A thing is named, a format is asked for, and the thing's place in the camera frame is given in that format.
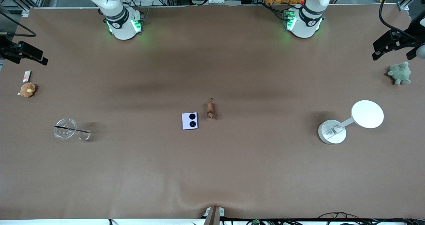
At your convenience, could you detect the white box with black dots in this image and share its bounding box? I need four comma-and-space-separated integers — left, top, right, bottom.
182, 112, 199, 131

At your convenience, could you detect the brown lion statue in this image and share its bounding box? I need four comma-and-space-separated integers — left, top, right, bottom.
206, 98, 216, 120

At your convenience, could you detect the green plush turtle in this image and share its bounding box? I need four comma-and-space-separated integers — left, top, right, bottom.
387, 61, 412, 86

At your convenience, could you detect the brown plush toy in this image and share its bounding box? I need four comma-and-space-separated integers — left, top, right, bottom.
18, 82, 37, 98

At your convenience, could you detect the white desk lamp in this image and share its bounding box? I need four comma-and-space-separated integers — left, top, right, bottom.
318, 100, 384, 145

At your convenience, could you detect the clear plastic cup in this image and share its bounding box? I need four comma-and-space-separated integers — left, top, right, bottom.
54, 118, 91, 142

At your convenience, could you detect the black straw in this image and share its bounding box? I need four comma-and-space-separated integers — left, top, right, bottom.
54, 125, 90, 133

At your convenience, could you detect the white power strip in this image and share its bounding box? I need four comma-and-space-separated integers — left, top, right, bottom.
193, 0, 233, 5

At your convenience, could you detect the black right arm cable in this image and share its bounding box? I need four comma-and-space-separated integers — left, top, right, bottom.
0, 11, 37, 38

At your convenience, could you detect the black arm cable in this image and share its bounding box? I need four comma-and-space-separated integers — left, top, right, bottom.
379, 0, 425, 41
0, 11, 37, 38

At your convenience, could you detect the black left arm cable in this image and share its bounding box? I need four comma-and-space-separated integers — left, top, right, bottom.
379, 0, 425, 41

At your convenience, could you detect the black cable bundle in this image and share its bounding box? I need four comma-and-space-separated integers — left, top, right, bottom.
317, 212, 425, 225

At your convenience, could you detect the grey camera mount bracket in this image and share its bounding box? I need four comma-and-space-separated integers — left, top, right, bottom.
203, 206, 225, 225

